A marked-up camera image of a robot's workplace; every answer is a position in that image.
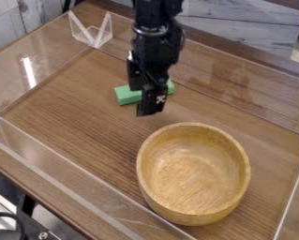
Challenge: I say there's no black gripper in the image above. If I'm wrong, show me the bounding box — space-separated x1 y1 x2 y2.
127 22 184 116

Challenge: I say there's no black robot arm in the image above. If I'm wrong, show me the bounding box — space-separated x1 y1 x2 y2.
127 0 186 116

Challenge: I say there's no green rectangular block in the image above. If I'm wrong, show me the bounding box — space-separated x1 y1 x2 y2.
113 79 176 107

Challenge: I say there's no brown wooden bowl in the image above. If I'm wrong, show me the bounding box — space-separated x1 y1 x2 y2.
135 122 251 226

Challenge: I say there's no clear acrylic tray wall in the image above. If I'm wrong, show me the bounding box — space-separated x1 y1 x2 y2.
0 116 195 240

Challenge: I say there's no black metal table frame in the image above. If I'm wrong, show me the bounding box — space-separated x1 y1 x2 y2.
16 194 61 240

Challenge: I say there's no black cable under table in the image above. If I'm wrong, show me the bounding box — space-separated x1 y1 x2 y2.
0 211 33 240

